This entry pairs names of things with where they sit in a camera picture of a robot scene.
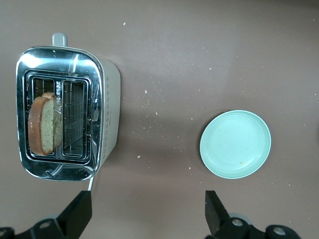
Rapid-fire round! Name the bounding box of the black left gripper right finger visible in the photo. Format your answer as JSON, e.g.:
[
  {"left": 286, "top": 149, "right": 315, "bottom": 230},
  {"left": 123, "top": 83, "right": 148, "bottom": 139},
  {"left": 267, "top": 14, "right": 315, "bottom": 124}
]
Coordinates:
[{"left": 205, "top": 190, "right": 253, "bottom": 239}]

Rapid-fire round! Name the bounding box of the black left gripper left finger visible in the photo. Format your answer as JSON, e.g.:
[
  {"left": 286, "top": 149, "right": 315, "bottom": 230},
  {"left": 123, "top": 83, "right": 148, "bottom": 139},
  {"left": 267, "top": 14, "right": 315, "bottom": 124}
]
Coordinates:
[{"left": 14, "top": 190, "right": 93, "bottom": 239}]

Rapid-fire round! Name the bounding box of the light green plate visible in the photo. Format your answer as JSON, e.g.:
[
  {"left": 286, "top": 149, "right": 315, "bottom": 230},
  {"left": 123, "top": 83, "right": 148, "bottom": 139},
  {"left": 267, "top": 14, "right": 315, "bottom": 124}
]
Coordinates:
[{"left": 199, "top": 110, "right": 272, "bottom": 179}]

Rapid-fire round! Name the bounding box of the brown bread slice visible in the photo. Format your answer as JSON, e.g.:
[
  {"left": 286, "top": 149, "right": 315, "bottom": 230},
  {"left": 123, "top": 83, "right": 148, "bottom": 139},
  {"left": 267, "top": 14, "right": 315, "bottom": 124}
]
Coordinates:
[{"left": 27, "top": 92, "right": 63, "bottom": 156}]

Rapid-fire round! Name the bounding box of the beige and chrome toaster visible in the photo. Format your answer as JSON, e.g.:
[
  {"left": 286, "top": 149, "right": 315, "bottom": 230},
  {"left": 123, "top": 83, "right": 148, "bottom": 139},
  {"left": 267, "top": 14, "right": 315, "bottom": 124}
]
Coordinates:
[{"left": 15, "top": 33, "right": 122, "bottom": 182}]

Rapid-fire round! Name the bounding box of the white toaster power cord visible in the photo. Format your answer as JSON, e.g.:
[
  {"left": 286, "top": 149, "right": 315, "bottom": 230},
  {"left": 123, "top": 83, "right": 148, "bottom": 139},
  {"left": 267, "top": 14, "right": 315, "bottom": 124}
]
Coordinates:
[{"left": 86, "top": 174, "right": 95, "bottom": 193}]

